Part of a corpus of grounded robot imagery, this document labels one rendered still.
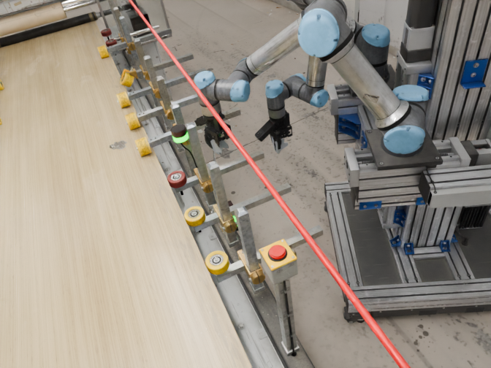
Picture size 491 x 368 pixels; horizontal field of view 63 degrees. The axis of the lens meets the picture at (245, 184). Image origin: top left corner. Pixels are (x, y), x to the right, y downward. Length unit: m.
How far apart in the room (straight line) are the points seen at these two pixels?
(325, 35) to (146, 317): 0.99
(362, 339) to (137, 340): 1.26
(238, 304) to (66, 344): 0.62
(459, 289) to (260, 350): 1.08
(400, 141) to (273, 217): 1.53
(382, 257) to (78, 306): 1.49
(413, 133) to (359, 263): 1.07
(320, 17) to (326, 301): 1.58
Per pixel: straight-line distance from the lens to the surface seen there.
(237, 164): 1.81
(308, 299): 2.33
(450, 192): 1.57
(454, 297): 2.18
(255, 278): 1.42
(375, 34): 1.84
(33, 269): 1.69
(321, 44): 1.18
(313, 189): 2.87
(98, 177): 1.92
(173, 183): 1.73
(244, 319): 1.59
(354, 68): 1.23
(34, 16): 3.75
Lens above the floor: 2.01
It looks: 43 degrees down
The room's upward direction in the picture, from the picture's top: 11 degrees counter-clockwise
